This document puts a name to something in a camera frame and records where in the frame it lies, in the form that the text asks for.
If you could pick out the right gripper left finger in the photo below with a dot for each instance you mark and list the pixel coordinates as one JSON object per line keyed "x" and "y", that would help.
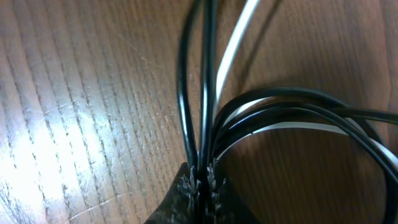
{"x": 180, "y": 204}

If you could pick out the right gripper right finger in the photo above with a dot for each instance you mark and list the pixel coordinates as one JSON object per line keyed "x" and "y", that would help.
{"x": 222, "y": 203}

